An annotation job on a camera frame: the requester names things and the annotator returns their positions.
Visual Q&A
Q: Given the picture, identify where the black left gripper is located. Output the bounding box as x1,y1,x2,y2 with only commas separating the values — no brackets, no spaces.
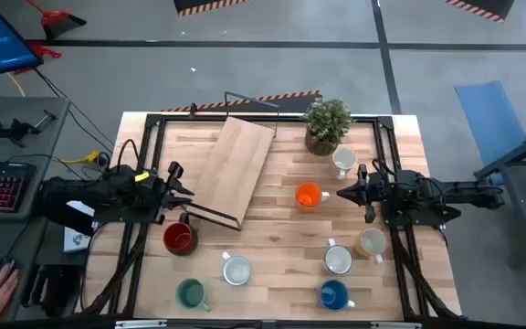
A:
150,162,195,226

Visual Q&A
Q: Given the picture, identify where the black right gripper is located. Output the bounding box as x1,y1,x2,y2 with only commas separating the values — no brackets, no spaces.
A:
337,164,396,224

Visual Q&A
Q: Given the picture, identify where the brown floral pattern mug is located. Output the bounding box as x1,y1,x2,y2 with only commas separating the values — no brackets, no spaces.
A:
331,145,359,181

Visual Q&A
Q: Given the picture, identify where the orange and white mug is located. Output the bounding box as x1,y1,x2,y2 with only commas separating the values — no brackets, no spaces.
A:
295,182,331,211

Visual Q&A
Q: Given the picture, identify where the yellow patterned mug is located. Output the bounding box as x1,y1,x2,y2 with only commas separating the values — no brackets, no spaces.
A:
352,227,388,265

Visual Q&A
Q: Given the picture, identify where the blue white patterned mug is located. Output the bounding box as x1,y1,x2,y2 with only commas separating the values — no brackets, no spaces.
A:
322,237,354,276

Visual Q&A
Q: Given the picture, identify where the red white diamond pattern mug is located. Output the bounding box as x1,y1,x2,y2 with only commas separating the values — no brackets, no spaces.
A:
220,250,253,287

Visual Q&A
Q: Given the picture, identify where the green mug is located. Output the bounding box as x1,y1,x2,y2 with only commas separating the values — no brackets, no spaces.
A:
174,277,213,313

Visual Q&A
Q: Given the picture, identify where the plain blue mug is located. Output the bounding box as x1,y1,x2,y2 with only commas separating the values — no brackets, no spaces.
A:
319,279,357,313

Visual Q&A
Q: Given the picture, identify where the green plant ribbed pot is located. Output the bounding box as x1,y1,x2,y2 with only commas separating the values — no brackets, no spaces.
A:
300,98,354,157

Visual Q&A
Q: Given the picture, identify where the black bar shaped object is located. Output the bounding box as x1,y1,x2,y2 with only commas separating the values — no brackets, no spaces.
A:
57,207,96,237

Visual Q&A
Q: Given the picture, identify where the white cardboard box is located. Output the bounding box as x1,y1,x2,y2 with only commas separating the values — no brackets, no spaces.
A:
63,199,98,255

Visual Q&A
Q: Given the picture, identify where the black hazard striped block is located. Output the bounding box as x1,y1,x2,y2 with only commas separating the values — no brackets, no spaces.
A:
173,0,251,18
443,0,516,24
160,89,323,114

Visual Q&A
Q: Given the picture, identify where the blue floor mat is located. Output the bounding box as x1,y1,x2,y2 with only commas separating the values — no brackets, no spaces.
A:
453,80,526,186

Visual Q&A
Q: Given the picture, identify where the black clamp tool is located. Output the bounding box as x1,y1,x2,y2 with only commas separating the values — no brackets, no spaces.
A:
0,109,58,148

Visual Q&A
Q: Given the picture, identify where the black computer mouse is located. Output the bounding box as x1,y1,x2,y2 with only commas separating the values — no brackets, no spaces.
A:
0,257,18,280

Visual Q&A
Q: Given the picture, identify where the red plastic object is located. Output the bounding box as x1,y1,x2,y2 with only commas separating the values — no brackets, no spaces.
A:
14,39,62,75

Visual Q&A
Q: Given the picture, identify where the wooden shelf black metal frame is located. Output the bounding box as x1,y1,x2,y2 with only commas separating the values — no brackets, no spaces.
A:
183,90,280,232

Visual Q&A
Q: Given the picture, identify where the black metal rig frame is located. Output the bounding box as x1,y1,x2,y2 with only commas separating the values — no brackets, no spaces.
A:
79,111,463,329

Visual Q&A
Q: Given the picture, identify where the silver metal bracket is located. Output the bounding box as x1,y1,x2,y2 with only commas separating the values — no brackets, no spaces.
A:
114,319,168,329
370,321,423,329

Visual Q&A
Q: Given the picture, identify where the red handled black dustpan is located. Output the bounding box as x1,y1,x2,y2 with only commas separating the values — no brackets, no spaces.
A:
25,0,88,40

